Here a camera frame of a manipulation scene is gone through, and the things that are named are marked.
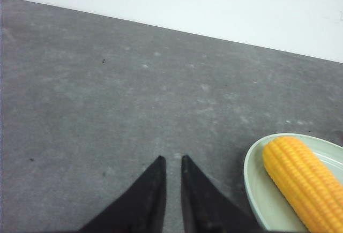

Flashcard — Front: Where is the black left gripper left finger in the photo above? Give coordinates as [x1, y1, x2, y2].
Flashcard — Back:
[78, 156, 167, 232]

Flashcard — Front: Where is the yellow corn cob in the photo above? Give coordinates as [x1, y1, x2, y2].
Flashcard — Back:
[262, 136, 342, 232]

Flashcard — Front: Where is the light green plate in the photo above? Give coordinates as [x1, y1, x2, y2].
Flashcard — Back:
[243, 133, 342, 232]

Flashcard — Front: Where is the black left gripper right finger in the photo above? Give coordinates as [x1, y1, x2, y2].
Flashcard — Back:
[181, 155, 262, 232]

